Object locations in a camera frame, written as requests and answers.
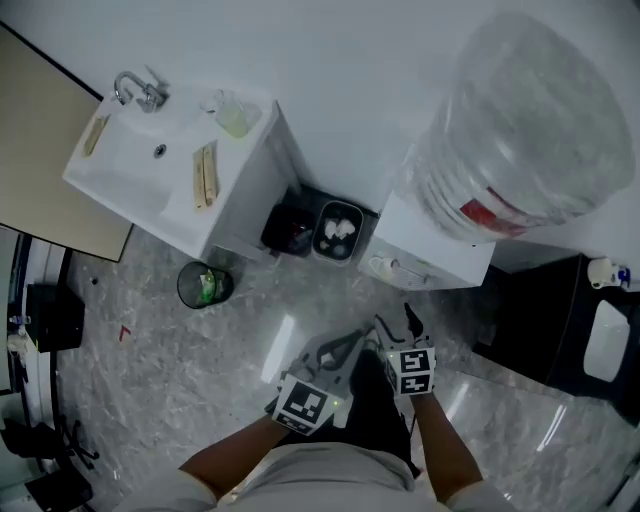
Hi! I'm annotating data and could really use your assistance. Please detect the black box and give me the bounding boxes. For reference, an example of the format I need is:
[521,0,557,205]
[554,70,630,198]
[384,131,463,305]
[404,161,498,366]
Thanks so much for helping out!
[26,282,87,354]

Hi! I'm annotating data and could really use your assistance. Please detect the chrome faucet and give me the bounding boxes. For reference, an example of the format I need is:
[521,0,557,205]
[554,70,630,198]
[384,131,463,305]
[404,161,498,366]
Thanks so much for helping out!
[113,64,170,115]

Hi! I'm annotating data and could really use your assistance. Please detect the small wooden brush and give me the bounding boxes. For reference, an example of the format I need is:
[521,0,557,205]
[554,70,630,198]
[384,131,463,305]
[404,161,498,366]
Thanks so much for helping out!
[81,114,112,159]

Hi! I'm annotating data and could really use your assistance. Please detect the beige board with black frame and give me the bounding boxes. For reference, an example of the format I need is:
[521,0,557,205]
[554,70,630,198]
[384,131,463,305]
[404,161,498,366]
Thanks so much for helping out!
[0,21,135,264]

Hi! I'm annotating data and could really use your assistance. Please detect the clear water jug red label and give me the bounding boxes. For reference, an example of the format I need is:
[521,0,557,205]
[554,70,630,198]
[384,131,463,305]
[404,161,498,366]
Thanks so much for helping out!
[408,11,637,246]

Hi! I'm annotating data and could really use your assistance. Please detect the person's right forearm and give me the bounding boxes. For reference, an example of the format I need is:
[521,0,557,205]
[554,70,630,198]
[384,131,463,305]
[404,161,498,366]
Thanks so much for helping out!
[411,392,485,504]

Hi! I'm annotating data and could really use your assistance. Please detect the grey waste bin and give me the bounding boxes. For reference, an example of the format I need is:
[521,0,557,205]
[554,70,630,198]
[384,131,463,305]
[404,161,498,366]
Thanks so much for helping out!
[311,199,364,264]

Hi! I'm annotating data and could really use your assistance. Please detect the black sink counter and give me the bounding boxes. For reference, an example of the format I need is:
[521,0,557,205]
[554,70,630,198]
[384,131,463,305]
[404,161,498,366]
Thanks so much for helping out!
[471,251,640,427]

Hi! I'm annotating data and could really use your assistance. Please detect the white water dispenser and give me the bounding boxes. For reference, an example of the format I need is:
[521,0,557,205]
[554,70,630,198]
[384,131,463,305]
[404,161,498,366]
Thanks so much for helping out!
[356,192,497,292]

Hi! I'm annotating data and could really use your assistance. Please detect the black office chair base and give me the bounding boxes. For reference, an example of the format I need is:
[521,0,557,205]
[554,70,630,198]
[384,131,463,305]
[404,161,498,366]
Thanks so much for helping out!
[0,414,101,501]

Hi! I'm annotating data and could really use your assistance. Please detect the white washbasin cabinet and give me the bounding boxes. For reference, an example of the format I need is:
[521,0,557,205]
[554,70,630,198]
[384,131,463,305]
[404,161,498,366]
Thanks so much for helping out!
[61,74,302,262]

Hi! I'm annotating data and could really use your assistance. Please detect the black waste bin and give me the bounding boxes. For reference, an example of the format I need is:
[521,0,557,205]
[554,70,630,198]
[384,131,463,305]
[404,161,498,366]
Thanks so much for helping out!
[260,201,317,259]

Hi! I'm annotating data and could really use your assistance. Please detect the small white container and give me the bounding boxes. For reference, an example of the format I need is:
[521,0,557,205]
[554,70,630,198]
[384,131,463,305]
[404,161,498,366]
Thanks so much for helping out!
[586,256,617,291]

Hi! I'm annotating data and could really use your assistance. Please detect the large wooden brush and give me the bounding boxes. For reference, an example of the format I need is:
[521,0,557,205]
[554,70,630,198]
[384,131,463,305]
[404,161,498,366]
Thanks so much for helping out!
[191,141,222,216]

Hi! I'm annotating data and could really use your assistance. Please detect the person's white shirt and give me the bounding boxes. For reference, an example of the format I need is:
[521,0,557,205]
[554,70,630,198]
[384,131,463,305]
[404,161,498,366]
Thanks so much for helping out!
[113,441,517,512]

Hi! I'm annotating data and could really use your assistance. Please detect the person's black trousers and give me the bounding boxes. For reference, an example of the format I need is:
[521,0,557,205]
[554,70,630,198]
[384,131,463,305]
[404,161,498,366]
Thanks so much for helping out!
[343,348,422,477]

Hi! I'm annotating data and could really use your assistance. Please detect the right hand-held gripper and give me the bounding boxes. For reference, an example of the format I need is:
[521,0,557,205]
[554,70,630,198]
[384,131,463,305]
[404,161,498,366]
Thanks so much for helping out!
[372,301,439,399]

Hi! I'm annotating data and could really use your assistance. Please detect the black mesh wastebasket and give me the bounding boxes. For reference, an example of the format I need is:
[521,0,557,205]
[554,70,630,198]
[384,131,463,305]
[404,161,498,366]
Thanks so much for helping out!
[176,260,236,311]

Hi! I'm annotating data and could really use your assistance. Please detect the person's left forearm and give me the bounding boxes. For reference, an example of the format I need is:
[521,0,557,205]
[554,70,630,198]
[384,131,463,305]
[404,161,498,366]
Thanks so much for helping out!
[178,413,292,505]

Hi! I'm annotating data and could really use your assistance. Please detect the clear plastic bottle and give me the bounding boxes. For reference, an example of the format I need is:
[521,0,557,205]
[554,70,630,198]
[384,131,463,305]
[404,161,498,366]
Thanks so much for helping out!
[201,88,262,140]

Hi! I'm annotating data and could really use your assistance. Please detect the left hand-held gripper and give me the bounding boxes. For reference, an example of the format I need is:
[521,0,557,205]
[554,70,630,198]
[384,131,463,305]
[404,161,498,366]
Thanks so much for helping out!
[264,327,372,437]

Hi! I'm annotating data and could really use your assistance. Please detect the white rectangular sink basin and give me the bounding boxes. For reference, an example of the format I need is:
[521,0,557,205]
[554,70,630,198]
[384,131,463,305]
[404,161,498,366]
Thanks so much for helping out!
[581,299,632,384]

